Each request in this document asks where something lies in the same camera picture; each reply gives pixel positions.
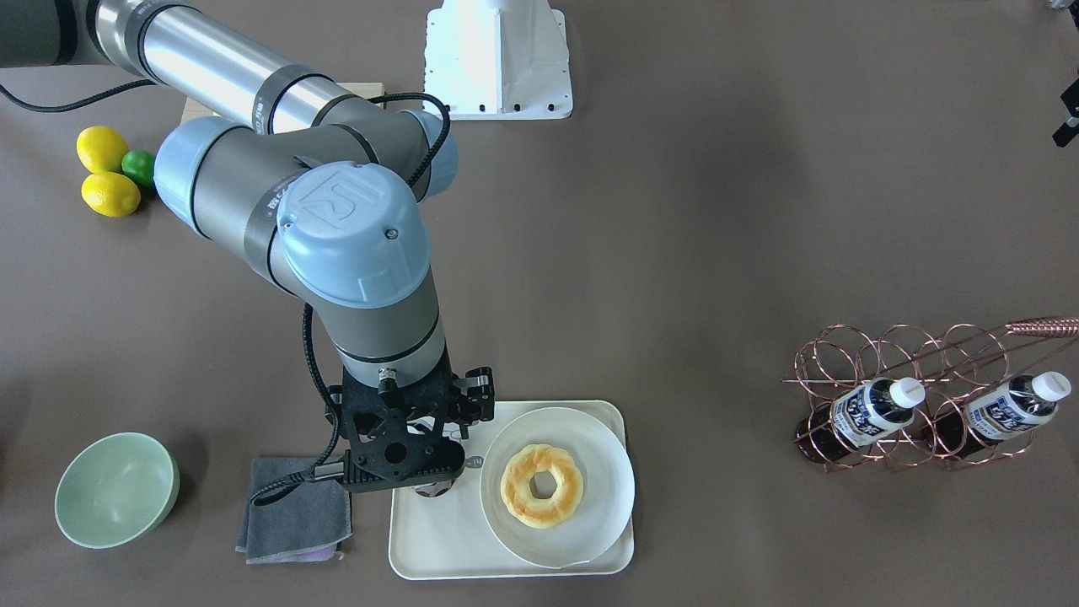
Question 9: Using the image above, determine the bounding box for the yellow lemon near board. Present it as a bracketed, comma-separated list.
[76, 126, 129, 174]

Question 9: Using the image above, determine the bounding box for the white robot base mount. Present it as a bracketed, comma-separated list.
[424, 1, 574, 121]

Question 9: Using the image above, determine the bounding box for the tea bottle from rack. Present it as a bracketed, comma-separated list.
[411, 479, 457, 498]

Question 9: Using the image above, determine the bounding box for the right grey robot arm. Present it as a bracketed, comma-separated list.
[3, 1, 496, 503]

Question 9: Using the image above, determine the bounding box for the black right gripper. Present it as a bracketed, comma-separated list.
[331, 353, 496, 493]

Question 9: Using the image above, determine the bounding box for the beige rabbit tray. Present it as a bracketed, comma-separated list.
[390, 400, 636, 580]

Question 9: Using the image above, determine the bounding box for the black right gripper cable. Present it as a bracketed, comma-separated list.
[249, 303, 346, 507]

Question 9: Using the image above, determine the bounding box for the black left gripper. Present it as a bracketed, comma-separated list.
[1052, 80, 1079, 148]

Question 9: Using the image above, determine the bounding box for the bamboo cutting board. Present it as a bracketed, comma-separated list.
[180, 82, 386, 123]

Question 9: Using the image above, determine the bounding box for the green bowl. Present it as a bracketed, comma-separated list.
[54, 432, 180, 550]

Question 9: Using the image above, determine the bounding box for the white plate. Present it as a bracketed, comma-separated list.
[480, 406, 636, 570]

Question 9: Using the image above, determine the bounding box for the green lime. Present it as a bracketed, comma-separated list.
[121, 149, 155, 190]

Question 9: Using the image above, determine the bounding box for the tea bottle rear in rack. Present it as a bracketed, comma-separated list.
[930, 370, 1073, 459]

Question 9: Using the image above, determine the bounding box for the tea bottle in rack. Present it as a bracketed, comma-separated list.
[930, 370, 1073, 459]
[793, 377, 927, 464]

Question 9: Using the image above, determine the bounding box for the glazed donut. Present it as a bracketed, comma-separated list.
[500, 443, 585, 530]

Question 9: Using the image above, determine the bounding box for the copper wire bottle rack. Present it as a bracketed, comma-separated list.
[787, 316, 1076, 472]

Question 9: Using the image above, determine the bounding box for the grey folded cloth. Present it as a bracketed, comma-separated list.
[235, 481, 353, 565]

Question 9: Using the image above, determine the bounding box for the yellow lemon outer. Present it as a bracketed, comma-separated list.
[81, 173, 142, 218]

